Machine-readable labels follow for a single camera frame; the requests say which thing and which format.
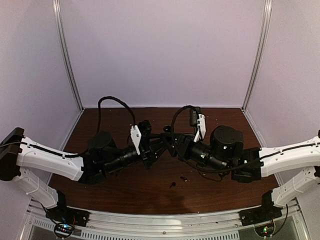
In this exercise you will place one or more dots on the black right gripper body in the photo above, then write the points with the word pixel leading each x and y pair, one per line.
pixel 185 140

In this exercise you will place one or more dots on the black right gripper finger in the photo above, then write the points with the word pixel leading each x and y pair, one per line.
pixel 168 138
pixel 171 149

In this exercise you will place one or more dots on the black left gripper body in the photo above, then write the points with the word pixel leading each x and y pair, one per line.
pixel 145 152

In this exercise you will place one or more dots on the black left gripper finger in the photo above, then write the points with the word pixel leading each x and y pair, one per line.
pixel 157 149
pixel 160 136

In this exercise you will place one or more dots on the black earbud two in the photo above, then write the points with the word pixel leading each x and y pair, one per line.
pixel 173 184

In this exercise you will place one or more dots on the black earbud one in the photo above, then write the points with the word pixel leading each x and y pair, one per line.
pixel 185 179

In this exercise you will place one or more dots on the small black clip object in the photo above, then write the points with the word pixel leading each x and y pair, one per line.
pixel 167 129

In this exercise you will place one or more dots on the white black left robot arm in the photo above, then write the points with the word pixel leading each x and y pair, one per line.
pixel 18 154

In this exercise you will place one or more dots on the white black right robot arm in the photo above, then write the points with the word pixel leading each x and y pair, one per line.
pixel 226 155

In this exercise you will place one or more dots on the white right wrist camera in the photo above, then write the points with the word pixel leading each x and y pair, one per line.
pixel 198 122

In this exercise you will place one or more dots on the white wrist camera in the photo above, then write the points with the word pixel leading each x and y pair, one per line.
pixel 136 136
pixel 198 122

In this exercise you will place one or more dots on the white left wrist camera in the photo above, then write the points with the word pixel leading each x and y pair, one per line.
pixel 136 136

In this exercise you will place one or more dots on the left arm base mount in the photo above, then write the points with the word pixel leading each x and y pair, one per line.
pixel 65 218

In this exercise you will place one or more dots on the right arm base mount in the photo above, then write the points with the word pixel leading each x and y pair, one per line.
pixel 266 212

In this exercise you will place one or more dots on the right aluminium corner post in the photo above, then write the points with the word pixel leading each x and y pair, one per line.
pixel 264 31

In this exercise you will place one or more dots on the aluminium corner post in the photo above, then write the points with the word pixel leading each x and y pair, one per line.
pixel 65 54
pixel 264 31

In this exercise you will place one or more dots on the aluminium front rail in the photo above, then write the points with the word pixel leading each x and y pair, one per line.
pixel 223 225

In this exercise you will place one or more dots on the left aluminium corner post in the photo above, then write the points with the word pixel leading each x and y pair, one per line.
pixel 65 54

